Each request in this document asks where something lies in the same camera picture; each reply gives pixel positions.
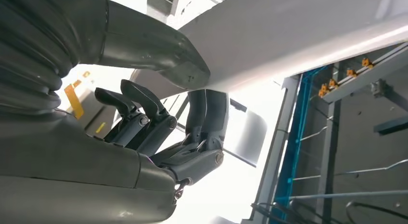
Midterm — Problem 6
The steel workbench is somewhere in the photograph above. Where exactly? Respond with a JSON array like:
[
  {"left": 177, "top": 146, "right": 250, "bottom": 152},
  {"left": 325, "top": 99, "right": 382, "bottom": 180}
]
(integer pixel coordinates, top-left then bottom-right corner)
[{"left": 64, "top": 69, "right": 135, "bottom": 144}]

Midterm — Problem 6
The yellow workbench tape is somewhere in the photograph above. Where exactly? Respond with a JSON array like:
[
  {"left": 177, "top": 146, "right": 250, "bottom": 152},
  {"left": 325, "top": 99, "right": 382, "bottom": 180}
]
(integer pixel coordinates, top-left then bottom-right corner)
[{"left": 64, "top": 83, "right": 85, "bottom": 120}]

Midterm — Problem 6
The blue frame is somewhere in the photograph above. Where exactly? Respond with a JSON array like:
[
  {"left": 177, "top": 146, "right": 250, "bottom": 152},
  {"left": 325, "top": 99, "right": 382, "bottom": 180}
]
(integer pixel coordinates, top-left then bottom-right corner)
[{"left": 271, "top": 65, "right": 329, "bottom": 224}]

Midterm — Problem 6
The grey metal frame with rails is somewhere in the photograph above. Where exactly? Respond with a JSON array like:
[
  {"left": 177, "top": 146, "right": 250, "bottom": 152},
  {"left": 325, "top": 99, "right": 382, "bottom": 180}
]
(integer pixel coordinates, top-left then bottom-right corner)
[{"left": 248, "top": 40, "right": 408, "bottom": 224}]

